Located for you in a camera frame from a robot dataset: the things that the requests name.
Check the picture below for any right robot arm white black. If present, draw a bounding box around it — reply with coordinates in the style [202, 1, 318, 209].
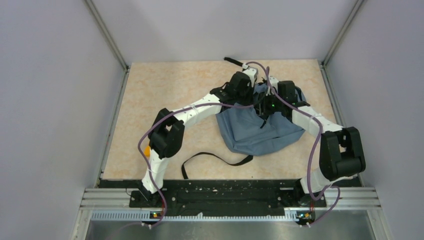
[268, 79, 366, 206]

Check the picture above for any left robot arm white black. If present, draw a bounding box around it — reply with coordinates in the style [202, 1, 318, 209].
[139, 67, 258, 207]

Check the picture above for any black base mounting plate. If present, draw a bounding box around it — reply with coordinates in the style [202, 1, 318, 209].
[97, 179, 362, 218]

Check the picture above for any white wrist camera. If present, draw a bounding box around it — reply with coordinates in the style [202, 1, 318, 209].
[241, 63, 258, 86]
[266, 76, 279, 92]

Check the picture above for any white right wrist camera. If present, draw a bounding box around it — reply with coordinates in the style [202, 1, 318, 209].
[266, 76, 279, 92]

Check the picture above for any aluminium front rail frame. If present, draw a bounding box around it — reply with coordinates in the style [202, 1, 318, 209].
[71, 186, 388, 240]

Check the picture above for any colourful wooden block puzzle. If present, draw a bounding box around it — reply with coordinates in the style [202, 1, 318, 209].
[143, 145, 151, 158]

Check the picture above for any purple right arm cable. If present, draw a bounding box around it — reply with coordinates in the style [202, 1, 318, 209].
[264, 66, 341, 228]

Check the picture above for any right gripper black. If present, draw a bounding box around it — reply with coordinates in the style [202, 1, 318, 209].
[251, 90, 284, 117]

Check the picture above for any blue grey student backpack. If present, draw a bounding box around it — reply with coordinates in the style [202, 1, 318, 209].
[192, 103, 305, 167]

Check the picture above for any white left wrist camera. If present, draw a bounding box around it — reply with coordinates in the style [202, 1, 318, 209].
[241, 63, 258, 86]

